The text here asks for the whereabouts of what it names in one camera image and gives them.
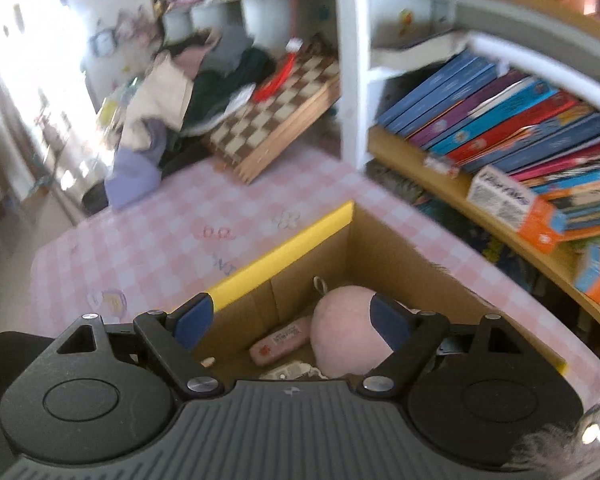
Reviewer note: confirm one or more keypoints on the yellow cardboard box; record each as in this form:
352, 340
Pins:
390, 260

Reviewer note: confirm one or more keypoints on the wooden chessboard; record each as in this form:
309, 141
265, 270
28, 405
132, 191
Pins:
270, 120

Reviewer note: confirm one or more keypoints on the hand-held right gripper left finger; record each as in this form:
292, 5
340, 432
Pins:
195, 320

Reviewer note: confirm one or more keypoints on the pink eraser case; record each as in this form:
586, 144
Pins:
280, 342

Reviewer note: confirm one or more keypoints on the row of colourful books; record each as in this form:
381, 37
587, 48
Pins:
520, 125

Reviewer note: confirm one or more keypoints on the white wooden bookshelf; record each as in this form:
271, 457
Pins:
352, 85

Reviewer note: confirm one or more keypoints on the white storage bucket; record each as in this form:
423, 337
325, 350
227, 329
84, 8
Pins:
177, 25
265, 12
215, 16

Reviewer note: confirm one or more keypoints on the white and orange box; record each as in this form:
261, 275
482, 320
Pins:
510, 205

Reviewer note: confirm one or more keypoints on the pink plush toy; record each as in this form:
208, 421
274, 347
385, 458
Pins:
345, 330

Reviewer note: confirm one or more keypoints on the red tassel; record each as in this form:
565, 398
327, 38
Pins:
280, 72

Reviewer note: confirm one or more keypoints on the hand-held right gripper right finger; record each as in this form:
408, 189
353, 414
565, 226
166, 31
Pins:
387, 317

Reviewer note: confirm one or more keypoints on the pile of clothes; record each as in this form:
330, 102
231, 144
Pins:
180, 105

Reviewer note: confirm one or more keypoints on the small red and white box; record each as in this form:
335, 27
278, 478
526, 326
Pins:
442, 166

